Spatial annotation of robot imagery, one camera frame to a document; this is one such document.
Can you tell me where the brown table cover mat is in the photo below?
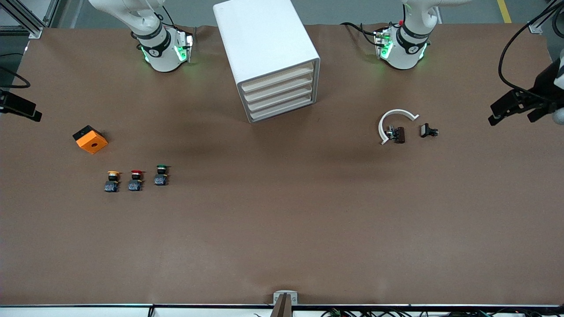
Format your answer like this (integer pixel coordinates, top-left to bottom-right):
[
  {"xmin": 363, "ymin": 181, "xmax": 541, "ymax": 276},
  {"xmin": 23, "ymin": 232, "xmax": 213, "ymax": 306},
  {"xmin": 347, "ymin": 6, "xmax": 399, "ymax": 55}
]
[{"xmin": 0, "ymin": 23, "xmax": 564, "ymax": 306}]

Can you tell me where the red push button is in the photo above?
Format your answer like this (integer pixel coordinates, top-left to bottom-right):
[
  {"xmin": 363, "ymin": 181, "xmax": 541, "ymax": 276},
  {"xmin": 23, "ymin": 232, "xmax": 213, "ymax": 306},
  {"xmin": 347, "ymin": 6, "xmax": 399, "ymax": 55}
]
[{"xmin": 128, "ymin": 170, "xmax": 145, "ymax": 192}]

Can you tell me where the cream drawer cabinet base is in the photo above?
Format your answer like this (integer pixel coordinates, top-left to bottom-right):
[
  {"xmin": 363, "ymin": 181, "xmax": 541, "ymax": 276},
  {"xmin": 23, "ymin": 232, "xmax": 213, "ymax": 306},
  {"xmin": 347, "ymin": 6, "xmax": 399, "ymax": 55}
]
[{"xmin": 249, "ymin": 95, "xmax": 318, "ymax": 122}]

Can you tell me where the black base cable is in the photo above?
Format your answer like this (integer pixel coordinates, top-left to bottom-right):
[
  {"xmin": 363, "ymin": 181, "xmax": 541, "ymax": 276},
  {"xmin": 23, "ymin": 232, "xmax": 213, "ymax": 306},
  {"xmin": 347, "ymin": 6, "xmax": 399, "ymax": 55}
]
[
  {"xmin": 341, "ymin": 21, "xmax": 382, "ymax": 47},
  {"xmin": 148, "ymin": 4, "xmax": 178, "ymax": 32}
]

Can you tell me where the orange box with hole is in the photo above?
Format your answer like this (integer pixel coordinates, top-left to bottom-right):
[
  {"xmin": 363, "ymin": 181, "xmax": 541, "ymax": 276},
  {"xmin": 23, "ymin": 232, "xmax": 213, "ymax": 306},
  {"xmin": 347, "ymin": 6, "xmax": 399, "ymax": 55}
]
[{"xmin": 73, "ymin": 125, "xmax": 108, "ymax": 155}]

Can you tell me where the aluminium frame profile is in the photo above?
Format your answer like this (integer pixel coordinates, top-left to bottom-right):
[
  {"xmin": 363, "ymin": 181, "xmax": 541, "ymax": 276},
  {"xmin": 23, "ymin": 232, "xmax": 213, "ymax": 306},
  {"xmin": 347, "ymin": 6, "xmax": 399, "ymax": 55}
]
[
  {"xmin": 527, "ymin": 0, "xmax": 564, "ymax": 35},
  {"xmin": 0, "ymin": 0, "xmax": 60, "ymax": 40}
]

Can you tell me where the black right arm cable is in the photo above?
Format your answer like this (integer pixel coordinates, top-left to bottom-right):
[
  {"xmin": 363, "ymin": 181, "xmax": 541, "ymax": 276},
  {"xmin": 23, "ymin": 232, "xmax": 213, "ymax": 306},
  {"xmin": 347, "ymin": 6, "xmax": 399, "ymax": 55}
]
[{"xmin": 0, "ymin": 53, "xmax": 31, "ymax": 88}]

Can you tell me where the black left base cable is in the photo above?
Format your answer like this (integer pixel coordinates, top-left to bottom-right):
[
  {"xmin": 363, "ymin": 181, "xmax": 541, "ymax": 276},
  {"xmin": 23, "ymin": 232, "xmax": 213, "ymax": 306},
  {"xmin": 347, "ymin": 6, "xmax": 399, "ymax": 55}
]
[{"xmin": 341, "ymin": 21, "xmax": 382, "ymax": 47}]

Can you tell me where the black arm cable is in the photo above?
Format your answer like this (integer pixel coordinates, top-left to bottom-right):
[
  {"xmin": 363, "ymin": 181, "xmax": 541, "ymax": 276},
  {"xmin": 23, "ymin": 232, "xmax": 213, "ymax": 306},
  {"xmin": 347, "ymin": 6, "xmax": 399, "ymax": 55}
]
[
  {"xmin": 0, "ymin": 53, "xmax": 31, "ymax": 88},
  {"xmin": 498, "ymin": 0, "xmax": 564, "ymax": 95}
]

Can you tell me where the small brown component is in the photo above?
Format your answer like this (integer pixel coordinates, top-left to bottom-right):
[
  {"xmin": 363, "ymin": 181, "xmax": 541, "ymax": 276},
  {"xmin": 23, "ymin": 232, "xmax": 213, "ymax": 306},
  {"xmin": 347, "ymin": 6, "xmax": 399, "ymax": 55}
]
[{"xmin": 386, "ymin": 126, "xmax": 406, "ymax": 144}]

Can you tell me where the white drawer cabinet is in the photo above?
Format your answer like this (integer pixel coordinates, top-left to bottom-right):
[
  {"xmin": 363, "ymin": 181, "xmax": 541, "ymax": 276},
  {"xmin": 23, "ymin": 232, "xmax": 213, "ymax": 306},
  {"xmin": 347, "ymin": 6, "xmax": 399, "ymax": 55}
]
[{"xmin": 213, "ymin": 0, "xmax": 321, "ymax": 124}]

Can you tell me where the white curved plastic part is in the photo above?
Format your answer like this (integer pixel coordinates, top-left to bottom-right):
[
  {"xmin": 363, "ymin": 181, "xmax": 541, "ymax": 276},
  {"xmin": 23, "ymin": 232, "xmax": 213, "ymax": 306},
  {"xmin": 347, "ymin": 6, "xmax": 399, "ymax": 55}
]
[{"xmin": 378, "ymin": 109, "xmax": 420, "ymax": 145}]

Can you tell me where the white table edge rail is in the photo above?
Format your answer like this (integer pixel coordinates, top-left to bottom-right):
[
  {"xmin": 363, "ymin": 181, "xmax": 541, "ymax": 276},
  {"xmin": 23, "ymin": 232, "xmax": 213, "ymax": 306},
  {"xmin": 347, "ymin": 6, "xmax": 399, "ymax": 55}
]
[{"xmin": 0, "ymin": 303, "xmax": 564, "ymax": 317}]

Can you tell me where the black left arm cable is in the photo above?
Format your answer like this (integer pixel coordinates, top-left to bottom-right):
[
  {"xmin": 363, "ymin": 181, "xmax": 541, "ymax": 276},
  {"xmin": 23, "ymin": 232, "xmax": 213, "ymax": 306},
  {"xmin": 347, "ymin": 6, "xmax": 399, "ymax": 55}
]
[{"xmin": 498, "ymin": 0, "xmax": 564, "ymax": 95}]

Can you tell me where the black right base cable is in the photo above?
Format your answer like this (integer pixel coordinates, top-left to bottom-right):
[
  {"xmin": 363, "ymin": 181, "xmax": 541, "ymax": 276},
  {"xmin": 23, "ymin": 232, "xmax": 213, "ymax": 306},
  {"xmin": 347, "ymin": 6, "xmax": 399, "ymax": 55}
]
[{"xmin": 148, "ymin": 4, "xmax": 178, "ymax": 32}]

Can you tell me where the grey metal bracket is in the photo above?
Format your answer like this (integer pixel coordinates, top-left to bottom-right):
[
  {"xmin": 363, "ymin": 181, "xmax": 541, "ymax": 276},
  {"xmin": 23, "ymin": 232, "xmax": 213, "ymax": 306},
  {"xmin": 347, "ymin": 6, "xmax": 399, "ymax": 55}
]
[{"xmin": 273, "ymin": 290, "xmax": 298, "ymax": 305}]

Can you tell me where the yellow push button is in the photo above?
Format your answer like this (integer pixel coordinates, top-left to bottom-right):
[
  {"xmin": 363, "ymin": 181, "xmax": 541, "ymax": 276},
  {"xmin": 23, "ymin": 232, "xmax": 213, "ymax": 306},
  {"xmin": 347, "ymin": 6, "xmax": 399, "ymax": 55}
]
[{"xmin": 104, "ymin": 171, "xmax": 122, "ymax": 193}]

